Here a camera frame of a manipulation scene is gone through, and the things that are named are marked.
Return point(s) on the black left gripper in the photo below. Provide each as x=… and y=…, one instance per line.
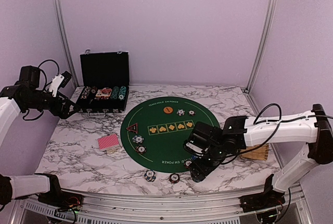
x=62, y=113

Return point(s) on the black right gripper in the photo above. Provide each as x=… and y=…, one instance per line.
x=197, y=168

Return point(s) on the red chips bottom mat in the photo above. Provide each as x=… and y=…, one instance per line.
x=187, y=163

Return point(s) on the red black chip stack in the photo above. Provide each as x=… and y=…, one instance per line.
x=174, y=178

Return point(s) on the white blue chip stack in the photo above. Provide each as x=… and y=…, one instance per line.
x=150, y=175

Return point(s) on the small chip top mat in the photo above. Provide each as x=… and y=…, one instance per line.
x=191, y=112

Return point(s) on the orange dealer button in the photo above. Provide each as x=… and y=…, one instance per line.
x=168, y=110

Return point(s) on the white blue chips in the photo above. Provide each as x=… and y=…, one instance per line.
x=138, y=139

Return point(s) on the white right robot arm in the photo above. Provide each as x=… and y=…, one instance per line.
x=243, y=134

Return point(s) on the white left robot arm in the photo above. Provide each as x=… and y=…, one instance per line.
x=17, y=99

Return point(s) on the playing cards in case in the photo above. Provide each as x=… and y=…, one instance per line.
x=103, y=93

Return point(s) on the black poker chip case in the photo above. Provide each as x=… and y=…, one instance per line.
x=103, y=70

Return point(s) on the teal chips in case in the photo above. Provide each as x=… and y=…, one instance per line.
x=118, y=92

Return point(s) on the red striped card deck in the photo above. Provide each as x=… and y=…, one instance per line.
x=109, y=143

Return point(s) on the round green poker mat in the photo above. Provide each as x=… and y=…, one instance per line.
x=163, y=134

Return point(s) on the red triangle marker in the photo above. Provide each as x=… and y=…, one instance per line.
x=133, y=128

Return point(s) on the woven bamboo basket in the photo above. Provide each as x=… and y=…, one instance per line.
x=260, y=154

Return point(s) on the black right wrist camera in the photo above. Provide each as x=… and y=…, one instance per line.
x=198, y=141

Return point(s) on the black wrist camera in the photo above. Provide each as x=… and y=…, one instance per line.
x=30, y=76
x=198, y=141

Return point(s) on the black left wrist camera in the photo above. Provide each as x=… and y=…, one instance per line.
x=30, y=76

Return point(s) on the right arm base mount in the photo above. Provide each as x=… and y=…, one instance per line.
x=261, y=201

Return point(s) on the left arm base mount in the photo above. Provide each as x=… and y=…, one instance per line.
x=62, y=200

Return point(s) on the front aluminium rail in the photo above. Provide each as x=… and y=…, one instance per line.
x=221, y=207

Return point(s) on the left aluminium frame post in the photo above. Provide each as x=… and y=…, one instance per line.
x=64, y=41

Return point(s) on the aluminium frame post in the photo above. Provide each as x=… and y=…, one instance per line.
x=268, y=20
x=64, y=41

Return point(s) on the right aluminium frame post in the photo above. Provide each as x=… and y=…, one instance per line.
x=268, y=20

